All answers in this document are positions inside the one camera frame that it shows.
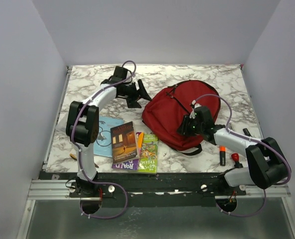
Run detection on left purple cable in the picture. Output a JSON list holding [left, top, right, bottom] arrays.
[[71, 60, 138, 220]]

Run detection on light blue book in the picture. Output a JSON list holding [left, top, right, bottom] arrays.
[[94, 116, 124, 158]]

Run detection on purple Roald Dahl book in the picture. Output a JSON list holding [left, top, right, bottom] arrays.
[[112, 131, 144, 171]]

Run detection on purple cable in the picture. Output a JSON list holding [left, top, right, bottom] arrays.
[[71, 60, 138, 220], [192, 94, 293, 217]]

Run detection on green Treehouse book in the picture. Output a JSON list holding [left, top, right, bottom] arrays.
[[137, 133, 158, 174]]

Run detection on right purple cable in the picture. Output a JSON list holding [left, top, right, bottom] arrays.
[[192, 94, 293, 217]]

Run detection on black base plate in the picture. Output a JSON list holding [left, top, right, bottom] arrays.
[[39, 171, 246, 208]]

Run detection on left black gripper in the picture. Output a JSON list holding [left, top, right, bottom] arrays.
[[119, 79, 151, 108]]

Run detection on dark brown paperback book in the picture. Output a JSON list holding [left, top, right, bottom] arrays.
[[110, 121, 139, 164]]

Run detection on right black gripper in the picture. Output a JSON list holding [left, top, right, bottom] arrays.
[[176, 114, 204, 136]]

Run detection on purple black highlighter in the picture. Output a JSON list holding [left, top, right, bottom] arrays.
[[243, 128, 251, 136]]

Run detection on yellow handled pliers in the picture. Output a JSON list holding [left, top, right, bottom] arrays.
[[69, 153, 99, 168]]

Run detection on orange black highlighter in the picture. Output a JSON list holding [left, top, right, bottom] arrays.
[[219, 146, 226, 166]]

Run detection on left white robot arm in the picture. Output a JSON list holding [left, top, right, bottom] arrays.
[[66, 60, 151, 197]]

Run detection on red round stamp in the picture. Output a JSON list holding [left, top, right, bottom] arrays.
[[231, 153, 243, 168]]

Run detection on aluminium mounting rail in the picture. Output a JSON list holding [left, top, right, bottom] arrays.
[[27, 180, 291, 200]]

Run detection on red backpack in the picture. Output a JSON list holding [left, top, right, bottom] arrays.
[[142, 80, 221, 156]]

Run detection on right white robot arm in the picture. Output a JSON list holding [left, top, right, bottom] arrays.
[[178, 104, 292, 195]]

